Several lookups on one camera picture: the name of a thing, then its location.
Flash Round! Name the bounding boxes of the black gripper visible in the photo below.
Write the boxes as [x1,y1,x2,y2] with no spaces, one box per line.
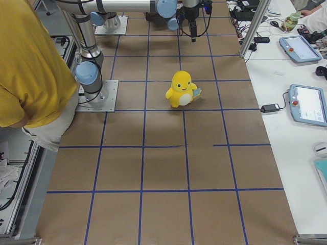
[182,0,213,42]

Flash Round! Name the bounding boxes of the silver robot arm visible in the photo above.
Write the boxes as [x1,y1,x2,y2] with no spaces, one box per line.
[57,1,215,110]

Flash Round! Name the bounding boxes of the yellow dinosaur plush toy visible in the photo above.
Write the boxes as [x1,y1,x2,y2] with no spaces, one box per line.
[165,70,202,108]

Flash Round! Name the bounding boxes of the green drink bottle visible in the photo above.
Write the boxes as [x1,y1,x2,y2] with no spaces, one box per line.
[281,11,301,32]

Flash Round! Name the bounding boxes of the blue teach pendant far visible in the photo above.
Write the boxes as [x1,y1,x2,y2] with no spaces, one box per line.
[279,36,322,63]

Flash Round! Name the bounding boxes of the blue teach pendant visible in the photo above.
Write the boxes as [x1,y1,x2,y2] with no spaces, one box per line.
[279,36,322,63]
[288,84,326,127]

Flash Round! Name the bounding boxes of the black power adapter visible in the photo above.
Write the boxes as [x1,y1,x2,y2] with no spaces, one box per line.
[260,104,281,113]

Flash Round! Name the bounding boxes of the blue teach pendant near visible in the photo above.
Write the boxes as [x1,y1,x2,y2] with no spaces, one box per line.
[288,84,326,127]

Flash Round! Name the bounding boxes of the person in yellow shirt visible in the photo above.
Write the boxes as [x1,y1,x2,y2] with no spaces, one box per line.
[1,1,78,152]

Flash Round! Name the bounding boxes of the aluminium frame post right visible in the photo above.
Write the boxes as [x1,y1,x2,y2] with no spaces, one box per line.
[239,0,271,58]

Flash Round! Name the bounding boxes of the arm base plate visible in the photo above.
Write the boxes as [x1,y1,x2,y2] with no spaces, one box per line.
[76,80,119,113]
[95,15,128,36]

